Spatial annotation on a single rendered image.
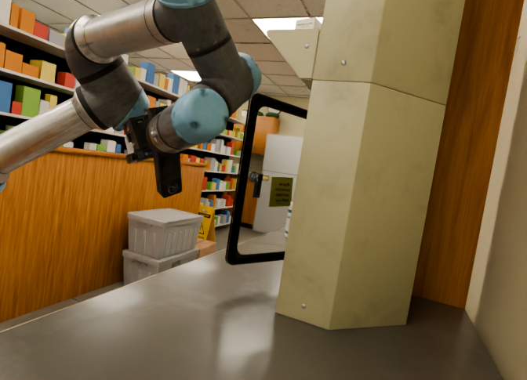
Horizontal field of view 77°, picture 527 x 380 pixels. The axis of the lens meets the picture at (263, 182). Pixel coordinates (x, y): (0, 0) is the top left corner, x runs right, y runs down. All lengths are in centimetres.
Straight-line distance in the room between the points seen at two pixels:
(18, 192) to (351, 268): 220
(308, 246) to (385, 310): 22
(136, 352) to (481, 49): 102
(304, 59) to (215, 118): 27
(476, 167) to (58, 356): 96
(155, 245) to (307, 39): 241
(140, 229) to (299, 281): 238
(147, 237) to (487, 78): 253
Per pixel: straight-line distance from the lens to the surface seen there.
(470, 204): 102
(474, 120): 103
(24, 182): 255
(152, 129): 59
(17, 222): 258
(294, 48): 71
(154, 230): 286
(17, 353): 58
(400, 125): 70
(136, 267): 304
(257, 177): 75
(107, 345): 57
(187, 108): 48
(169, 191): 69
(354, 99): 65
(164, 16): 56
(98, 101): 87
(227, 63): 55
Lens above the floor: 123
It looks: 3 degrees down
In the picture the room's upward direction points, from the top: 9 degrees clockwise
